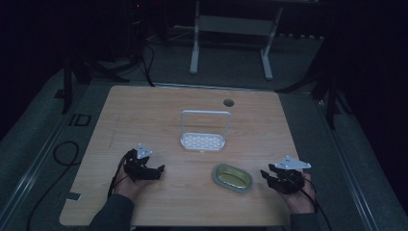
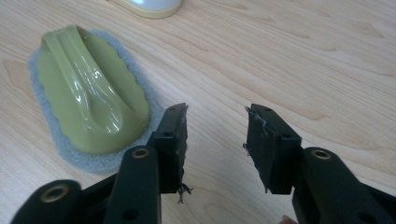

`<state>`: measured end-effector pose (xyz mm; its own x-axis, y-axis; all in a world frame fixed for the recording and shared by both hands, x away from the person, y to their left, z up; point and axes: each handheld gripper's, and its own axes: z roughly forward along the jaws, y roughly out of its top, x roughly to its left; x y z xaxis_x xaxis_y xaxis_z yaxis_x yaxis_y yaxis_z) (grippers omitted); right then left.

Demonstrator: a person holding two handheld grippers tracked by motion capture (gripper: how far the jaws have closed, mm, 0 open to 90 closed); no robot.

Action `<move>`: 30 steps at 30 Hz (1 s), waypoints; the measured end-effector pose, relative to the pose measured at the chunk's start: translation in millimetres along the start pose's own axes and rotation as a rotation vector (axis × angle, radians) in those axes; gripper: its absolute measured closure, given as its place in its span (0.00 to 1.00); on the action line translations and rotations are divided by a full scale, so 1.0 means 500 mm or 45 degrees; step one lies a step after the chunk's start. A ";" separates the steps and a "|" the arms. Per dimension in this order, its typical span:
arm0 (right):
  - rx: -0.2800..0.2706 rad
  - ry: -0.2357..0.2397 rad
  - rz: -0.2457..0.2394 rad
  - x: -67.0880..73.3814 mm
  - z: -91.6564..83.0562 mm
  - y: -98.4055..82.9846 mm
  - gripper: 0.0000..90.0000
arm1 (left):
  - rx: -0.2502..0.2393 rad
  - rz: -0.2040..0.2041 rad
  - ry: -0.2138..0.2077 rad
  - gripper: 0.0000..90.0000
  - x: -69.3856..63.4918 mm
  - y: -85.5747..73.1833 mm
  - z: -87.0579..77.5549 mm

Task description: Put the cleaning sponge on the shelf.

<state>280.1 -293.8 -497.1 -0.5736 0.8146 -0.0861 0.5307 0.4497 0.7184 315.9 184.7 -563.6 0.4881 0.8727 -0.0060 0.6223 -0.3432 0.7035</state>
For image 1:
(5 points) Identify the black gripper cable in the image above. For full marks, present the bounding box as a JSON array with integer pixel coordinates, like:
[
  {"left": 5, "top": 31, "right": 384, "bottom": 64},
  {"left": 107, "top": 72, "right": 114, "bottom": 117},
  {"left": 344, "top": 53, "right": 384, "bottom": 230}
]
[
  {"left": 107, "top": 153, "right": 130, "bottom": 198},
  {"left": 288, "top": 174, "right": 334, "bottom": 231}
]

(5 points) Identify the oval grey soap dish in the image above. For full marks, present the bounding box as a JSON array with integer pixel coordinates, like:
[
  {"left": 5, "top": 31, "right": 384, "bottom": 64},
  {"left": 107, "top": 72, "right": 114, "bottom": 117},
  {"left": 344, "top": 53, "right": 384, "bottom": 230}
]
[{"left": 212, "top": 163, "right": 254, "bottom": 194}]

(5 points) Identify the person's right hand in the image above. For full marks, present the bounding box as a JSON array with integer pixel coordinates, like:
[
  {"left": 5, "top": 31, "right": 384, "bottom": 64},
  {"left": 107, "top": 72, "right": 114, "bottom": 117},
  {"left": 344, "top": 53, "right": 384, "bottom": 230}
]
[{"left": 280, "top": 170, "right": 317, "bottom": 215}]

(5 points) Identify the dark tape piece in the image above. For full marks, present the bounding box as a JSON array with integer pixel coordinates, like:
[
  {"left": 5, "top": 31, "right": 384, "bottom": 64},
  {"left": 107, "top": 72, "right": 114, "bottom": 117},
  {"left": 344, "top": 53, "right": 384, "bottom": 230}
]
[{"left": 64, "top": 191, "right": 82, "bottom": 202}]

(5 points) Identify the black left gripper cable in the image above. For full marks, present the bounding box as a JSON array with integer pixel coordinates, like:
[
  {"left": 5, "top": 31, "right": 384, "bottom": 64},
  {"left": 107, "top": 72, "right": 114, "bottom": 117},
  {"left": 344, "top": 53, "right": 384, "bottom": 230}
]
[{"left": 107, "top": 153, "right": 130, "bottom": 198}]

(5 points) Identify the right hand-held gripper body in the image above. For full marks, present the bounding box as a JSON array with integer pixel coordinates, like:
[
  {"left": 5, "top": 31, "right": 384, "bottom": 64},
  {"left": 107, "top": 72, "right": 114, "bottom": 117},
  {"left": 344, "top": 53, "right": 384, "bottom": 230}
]
[{"left": 271, "top": 155, "right": 313, "bottom": 195}]

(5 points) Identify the black cable by stand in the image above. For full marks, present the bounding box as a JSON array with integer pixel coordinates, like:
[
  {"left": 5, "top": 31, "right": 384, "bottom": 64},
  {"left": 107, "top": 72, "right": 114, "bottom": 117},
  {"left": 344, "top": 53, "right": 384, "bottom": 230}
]
[{"left": 140, "top": 41, "right": 157, "bottom": 89}]

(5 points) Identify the white metal desk frame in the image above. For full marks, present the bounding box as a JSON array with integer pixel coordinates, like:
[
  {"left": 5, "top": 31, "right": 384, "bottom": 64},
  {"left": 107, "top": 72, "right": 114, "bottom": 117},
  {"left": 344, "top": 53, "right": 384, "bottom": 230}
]
[{"left": 189, "top": 0, "right": 285, "bottom": 82}]

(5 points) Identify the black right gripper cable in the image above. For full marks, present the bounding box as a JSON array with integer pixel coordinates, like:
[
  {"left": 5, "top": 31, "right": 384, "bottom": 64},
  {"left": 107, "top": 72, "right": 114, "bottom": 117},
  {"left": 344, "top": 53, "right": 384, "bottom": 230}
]
[{"left": 288, "top": 174, "right": 334, "bottom": 231}]

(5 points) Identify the black floor cable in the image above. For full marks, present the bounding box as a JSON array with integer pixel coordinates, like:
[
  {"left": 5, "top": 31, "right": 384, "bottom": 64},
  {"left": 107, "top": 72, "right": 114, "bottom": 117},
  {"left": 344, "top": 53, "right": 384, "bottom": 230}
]
[{"left": 26, "top": 140, "right": 82, "bottom": 231}]

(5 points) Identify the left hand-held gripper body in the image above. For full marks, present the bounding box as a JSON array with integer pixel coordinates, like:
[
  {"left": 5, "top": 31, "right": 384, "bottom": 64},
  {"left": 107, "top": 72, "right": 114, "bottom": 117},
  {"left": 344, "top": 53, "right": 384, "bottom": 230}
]
[{"left": 122, "top": 142, "right": 154, "bottom": 183}]

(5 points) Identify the white rack with handle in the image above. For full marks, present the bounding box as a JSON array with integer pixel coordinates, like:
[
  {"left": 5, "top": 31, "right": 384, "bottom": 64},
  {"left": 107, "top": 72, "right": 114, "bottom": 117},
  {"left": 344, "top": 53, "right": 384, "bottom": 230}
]
[{"left": 179, "top": 109, "right": 232, "bottom": 153}]

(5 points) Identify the person's left hand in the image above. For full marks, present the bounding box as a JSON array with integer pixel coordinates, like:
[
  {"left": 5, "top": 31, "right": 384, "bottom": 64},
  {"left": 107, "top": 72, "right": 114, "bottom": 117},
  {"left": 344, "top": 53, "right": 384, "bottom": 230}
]
[{"left": 113, "top": 162, "right": 144, "bottom": 202}]

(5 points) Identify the black tripod stand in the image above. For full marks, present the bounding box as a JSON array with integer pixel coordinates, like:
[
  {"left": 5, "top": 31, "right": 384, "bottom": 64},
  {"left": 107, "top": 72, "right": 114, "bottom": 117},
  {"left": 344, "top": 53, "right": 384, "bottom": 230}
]
[
  {"left": 274, "top": 64, "right": 355, "bottom": 131},
  {"left": 60, "top": 54, "right": 143, "bottom": 116}
]

